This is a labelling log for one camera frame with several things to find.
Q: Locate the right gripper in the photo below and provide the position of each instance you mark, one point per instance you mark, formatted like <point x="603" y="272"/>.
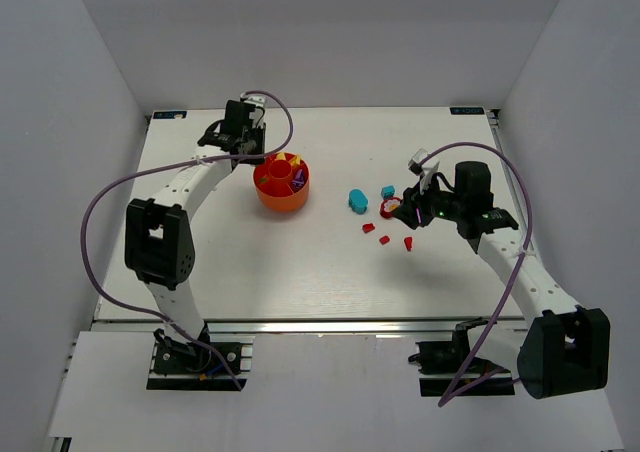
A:
<point x="416" y="212"/>

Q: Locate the orange divided round container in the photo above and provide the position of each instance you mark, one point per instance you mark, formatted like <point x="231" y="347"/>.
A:
<point x="277" y="194"/>

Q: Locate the right blue table label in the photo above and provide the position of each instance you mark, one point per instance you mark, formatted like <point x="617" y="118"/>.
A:
<point x="464" y="111"/>

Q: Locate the red flower lego brick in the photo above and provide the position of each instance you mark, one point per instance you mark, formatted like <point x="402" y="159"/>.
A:
<point x="388" y="206"/>

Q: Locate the blue table label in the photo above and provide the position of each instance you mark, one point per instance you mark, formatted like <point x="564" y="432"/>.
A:
<point x="464" y="111"/>
<point x="169" y="115"/>

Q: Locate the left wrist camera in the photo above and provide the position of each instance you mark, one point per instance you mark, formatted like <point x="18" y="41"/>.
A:
<point x="255" y="104"/>

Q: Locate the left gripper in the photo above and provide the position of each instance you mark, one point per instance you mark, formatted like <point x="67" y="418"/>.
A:
<point x="249" y="148"/>

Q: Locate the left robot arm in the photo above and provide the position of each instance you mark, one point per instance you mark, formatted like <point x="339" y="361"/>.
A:
<point x="159" y="246"/>

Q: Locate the small teal lego brick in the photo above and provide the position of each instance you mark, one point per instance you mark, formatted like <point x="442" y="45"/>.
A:
<point x="387" y="192"/>

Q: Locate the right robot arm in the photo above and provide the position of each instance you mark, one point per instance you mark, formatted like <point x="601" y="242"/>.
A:
<point x="566" y="348"/>

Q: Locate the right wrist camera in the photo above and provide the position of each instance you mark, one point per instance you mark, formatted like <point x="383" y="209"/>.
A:
<point x="422" y="164"/>

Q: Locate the teal rounded lego brick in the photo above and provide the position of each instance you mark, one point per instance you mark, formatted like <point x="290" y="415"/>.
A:
<point x="357" y="201"/>

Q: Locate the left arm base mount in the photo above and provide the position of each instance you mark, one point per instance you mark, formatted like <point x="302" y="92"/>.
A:
<point x="187" y="367"/>

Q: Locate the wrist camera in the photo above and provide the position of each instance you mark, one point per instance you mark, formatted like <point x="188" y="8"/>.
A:
<point x="255" y="104"/>
<point x="422" y="164"/>

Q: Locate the left blue table label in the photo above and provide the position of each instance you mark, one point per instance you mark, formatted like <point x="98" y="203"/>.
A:
<point x="169" y="115"/>

